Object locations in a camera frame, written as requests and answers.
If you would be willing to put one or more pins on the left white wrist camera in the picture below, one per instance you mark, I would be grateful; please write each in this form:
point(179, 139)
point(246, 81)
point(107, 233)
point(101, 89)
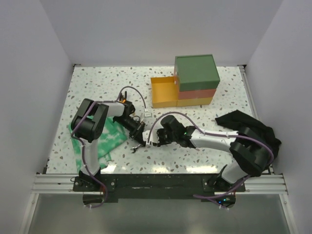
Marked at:
point(145, 115)

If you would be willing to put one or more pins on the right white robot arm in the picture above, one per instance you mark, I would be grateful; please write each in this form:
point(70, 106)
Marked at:
point(220, 141)

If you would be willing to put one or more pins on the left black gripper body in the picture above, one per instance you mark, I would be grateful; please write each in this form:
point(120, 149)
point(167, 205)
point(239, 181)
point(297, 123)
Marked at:
point(128, 123)

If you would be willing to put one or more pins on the orange black pliers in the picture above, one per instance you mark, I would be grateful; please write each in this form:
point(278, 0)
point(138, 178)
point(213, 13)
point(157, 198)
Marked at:
point(124, 96)

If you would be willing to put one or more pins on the green white cloth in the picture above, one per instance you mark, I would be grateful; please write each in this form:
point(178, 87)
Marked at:
point(113, 135)

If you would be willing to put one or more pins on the black cloth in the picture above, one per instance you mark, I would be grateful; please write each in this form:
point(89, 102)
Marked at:
point(263, 136)

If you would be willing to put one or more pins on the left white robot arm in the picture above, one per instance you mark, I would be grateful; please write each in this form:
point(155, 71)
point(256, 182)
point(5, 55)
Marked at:
point(88, 124)

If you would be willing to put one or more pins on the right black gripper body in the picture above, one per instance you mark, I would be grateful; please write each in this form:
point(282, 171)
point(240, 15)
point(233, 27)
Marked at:
point(172, 137)

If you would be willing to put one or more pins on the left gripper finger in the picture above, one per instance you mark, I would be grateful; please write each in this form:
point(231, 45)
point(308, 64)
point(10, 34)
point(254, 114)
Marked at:
point(133, 135)
point(140, 131)

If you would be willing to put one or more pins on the orange drawer box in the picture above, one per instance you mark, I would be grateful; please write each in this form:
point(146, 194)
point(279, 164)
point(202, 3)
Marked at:
point(197, 93)

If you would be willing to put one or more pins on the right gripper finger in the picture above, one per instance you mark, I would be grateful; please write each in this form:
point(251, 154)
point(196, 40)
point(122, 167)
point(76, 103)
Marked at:
point(162, 142)
point(162, 134)

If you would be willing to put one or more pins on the aluminium rail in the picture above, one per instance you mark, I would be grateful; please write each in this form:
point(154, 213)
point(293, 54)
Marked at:
point(63, 184)

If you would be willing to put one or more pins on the green drawer box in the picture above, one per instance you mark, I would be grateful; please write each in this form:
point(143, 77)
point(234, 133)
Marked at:
point(196, 72)

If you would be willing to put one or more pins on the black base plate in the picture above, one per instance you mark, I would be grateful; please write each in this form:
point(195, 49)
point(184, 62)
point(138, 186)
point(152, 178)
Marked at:
point(111, 188)

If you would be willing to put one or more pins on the silver wrench front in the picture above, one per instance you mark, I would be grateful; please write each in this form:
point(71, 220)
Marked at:
point(135, 149)

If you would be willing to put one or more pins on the yellow drawer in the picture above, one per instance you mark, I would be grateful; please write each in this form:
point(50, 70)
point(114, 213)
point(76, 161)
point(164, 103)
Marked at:
point(164, 94)

